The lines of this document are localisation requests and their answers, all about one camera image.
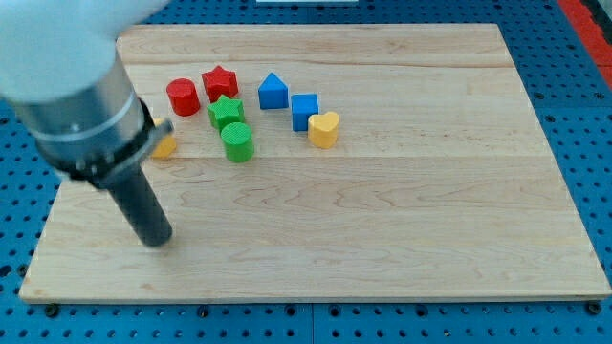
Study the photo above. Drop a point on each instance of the yellow block behind arm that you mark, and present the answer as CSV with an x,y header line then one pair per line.
x,y
165,147

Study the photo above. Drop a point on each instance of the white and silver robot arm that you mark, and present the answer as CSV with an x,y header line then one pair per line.
x,y
62,75

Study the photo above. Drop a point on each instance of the light wooden board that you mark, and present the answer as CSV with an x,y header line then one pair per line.
x,y
441,187

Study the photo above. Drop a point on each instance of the yellow heart block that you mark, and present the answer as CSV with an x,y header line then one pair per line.
x,y
323,129

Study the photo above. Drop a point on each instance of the blue cube block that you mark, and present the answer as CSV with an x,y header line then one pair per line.
x,y
303,106

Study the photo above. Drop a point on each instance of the green cylinder block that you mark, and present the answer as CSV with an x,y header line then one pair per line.
x,y
237,140

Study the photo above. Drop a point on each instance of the blue triangle block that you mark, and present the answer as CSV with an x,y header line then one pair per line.
x,y
273,93

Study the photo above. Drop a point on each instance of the green star block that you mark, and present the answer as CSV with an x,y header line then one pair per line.
x,y
224,111

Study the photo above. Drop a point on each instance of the red star block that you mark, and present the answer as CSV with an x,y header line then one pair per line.
x,y
220,82

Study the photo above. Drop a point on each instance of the red cylinder block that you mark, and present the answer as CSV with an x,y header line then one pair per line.
x,y
183,97

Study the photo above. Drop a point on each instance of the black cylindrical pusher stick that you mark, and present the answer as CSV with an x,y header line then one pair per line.
x,y
141,209

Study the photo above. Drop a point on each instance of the red strip at edge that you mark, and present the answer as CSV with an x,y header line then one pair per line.
x,y
593,27

